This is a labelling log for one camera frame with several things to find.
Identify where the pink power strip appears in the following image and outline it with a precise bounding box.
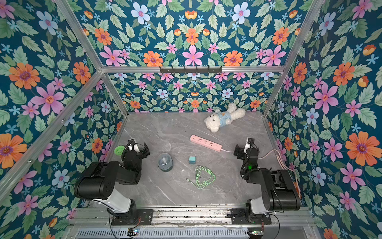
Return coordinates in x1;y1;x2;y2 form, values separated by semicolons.
190;134;222;152

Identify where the teal charger adapter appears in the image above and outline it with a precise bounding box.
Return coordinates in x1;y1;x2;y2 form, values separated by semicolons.
189;156;196;165

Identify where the green charging cable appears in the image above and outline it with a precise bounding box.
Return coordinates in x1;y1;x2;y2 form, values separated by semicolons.
186;165;216;190

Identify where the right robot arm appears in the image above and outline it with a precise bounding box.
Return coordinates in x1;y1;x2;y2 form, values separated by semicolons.
227;138;301;225

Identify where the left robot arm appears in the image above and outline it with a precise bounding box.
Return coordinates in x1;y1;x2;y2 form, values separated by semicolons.
74;139;150;225

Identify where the green tape roll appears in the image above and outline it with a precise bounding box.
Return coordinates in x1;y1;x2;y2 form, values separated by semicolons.
114;145;125;156

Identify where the white teddy bear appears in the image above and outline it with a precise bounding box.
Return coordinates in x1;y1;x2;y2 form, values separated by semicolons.
204;103;246;132

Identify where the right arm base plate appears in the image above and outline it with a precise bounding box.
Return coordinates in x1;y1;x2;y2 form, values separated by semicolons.
226;208;272;225

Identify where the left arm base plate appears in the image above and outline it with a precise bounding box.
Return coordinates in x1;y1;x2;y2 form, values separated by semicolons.
111;209;154;226

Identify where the black hook rail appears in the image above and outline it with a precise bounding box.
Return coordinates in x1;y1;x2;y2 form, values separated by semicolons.
159;66;223;74

